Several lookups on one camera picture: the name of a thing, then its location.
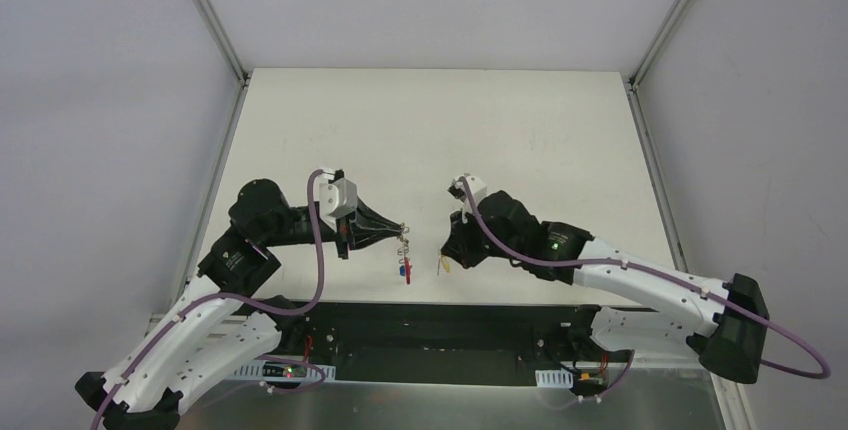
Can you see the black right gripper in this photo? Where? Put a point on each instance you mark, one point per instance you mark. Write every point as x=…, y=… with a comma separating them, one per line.
x=463, y=241

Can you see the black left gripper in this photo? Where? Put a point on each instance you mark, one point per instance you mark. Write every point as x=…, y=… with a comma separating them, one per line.
x=348, y=232

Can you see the key with yellow tag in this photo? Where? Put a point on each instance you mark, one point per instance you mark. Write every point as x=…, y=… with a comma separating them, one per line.
x=443, y=265

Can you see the steel key holder red handle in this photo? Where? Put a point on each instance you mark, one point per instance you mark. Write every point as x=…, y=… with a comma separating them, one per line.
x=403, y=253

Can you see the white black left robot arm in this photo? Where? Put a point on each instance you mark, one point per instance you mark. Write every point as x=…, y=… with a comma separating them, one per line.
x=217, y=324

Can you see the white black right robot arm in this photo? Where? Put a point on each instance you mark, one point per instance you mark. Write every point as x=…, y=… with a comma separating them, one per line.
x=719, y=322

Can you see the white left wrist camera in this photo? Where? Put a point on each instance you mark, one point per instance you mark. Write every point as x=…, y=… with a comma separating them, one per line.
x=337, y=196

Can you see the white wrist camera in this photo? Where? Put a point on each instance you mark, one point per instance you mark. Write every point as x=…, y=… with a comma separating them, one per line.
x=337, y=196
x=467, y=187

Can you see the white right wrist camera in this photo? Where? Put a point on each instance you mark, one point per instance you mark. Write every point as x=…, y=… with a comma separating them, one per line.
x=467, y=187

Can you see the right white cable duct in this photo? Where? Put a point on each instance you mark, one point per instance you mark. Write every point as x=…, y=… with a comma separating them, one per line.
x=557, y=379

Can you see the white cable duct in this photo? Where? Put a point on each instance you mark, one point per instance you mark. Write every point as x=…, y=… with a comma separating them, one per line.
x=557, y=379
x=280, y=372

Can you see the left white cable duct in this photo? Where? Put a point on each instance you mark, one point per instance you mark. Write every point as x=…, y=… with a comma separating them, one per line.
x=280, y=372

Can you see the left aluminium frame post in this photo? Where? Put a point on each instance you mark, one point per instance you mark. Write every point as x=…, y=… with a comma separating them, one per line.
x=220, y=37

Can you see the aluminium frame post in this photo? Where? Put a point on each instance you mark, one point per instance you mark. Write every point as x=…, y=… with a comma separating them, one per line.
x=220, y=37
x=659, y=42

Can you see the right aluminium frame post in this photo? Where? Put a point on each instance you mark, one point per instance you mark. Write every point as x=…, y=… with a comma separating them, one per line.
x=659, y=42

